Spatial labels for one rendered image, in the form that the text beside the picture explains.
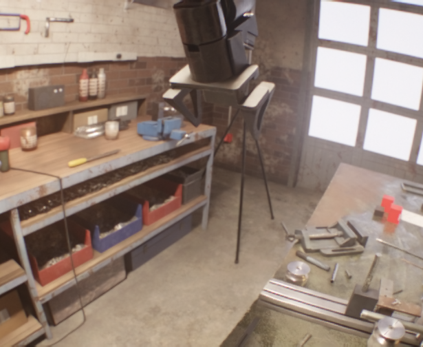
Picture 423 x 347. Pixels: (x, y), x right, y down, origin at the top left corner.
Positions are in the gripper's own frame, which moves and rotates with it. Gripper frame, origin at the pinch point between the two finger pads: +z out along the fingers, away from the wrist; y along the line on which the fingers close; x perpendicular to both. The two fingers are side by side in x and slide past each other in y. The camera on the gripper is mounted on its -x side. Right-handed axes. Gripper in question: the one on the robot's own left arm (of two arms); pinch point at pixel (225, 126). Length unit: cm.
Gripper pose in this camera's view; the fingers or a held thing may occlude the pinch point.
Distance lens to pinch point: 47.3
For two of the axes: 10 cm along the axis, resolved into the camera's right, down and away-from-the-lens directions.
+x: -5.0, 6.8, -5.3
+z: 1.9, 6.9, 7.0
